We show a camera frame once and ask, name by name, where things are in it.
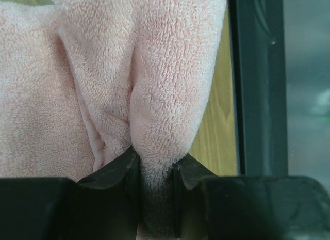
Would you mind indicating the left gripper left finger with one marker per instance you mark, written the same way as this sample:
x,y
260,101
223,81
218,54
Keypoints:
x,y
103,205

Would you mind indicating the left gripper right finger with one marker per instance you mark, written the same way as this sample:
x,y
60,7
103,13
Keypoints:
x,y
208,206

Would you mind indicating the pink towel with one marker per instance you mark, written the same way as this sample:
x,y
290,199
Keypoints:
x,y
82,80

